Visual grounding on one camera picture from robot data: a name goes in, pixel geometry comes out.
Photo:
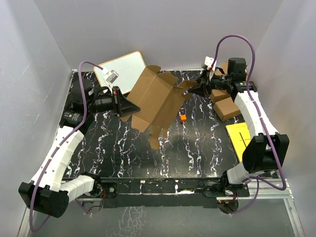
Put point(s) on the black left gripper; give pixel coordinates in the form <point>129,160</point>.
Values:
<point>120,103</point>

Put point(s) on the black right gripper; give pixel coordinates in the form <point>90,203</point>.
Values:
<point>204,79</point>

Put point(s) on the cardboard box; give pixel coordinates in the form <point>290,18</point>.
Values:
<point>223,69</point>
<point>159,100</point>
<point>218,95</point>
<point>226,109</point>

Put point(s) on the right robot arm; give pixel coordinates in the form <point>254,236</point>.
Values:
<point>267,147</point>

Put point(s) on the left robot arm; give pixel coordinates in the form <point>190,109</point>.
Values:
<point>75,122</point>

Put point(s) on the yellow booklet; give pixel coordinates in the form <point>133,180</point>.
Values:
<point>239,136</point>

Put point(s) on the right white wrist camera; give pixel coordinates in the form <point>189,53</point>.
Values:
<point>209,64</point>

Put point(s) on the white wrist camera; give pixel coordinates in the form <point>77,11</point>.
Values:
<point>109,76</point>
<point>209,64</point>

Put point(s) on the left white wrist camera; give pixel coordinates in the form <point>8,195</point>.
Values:
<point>109,76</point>

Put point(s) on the whiteboard with orange frame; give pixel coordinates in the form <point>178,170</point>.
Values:
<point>129,67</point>

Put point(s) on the black base frame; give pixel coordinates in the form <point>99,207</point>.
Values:
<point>172,192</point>

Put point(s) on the aluminium rail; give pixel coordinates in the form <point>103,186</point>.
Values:
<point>95,186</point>

